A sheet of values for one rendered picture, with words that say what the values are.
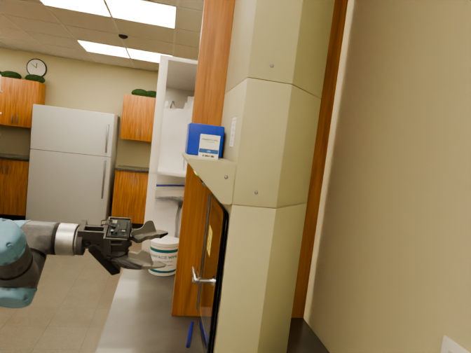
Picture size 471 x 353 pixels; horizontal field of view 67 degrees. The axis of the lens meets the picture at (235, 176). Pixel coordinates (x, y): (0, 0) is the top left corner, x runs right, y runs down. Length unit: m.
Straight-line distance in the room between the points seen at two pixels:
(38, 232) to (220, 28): 0.81
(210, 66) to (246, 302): 0.74
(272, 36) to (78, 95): 5.82
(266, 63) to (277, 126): 0.15
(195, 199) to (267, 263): 0.41
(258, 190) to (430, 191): 0.39
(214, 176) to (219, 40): 0.55
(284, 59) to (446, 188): 0.46
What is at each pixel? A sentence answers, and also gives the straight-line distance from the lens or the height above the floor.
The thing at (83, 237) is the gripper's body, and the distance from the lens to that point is 0.89.
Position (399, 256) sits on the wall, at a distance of 1.00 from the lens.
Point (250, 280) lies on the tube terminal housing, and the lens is 0.91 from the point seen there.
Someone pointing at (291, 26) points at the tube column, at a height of 1.84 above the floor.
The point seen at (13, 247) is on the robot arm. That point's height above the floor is 1.33.
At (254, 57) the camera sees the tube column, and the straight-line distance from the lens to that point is 0.86.
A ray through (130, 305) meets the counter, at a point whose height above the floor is 0.94.
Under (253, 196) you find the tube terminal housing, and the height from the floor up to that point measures 1.44.
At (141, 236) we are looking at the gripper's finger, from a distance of 0.94.
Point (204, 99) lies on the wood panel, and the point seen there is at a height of 1.69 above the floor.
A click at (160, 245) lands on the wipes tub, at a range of 1.61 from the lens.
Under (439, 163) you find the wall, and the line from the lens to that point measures 0.91.
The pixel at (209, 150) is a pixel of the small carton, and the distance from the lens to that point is 0.89.
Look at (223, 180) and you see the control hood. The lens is 0.83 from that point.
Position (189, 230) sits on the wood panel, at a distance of 1.23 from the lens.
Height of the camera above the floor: 1.55
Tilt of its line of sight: 5 degrees down
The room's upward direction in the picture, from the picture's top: 7 degrees clockwise
